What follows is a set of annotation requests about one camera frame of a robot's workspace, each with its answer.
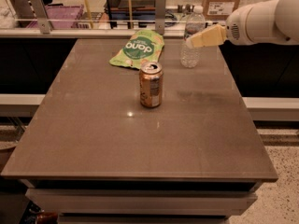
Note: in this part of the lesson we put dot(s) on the green snack bag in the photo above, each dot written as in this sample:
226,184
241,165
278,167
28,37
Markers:
142,47

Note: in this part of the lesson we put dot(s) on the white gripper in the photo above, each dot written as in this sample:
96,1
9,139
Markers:
234,31

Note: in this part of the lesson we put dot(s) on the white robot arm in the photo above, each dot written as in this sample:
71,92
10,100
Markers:
273,22

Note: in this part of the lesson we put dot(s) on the purple plastic crate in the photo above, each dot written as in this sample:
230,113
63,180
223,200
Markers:
64,17

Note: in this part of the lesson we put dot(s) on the metal railing post left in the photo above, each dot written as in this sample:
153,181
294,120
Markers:
41,16

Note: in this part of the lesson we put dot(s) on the metal railing post centre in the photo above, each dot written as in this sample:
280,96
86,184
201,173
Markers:
159,16

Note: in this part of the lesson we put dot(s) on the metal railing post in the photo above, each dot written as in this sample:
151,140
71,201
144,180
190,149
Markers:
41,16
159,16

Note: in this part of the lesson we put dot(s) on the orange soda can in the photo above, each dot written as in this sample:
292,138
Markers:
151,84

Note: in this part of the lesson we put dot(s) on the cardboard box with label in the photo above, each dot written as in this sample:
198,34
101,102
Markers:
221,2

